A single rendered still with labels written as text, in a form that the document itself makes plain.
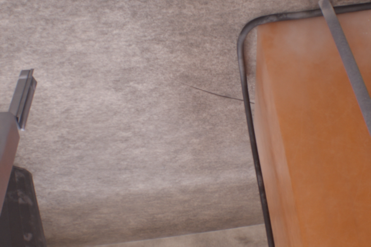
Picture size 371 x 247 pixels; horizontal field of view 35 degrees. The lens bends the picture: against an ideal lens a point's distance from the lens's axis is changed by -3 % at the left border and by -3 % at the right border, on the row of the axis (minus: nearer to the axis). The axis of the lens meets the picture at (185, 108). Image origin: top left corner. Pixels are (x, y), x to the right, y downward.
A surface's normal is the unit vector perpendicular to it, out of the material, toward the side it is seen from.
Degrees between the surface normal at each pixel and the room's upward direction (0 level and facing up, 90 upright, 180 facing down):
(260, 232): 90
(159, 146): 0
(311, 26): 90
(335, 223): 90
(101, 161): 0
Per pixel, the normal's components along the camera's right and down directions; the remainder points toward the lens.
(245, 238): -0.01, -0.42
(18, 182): 0.79, -0.46
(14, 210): 0.63, -0.52
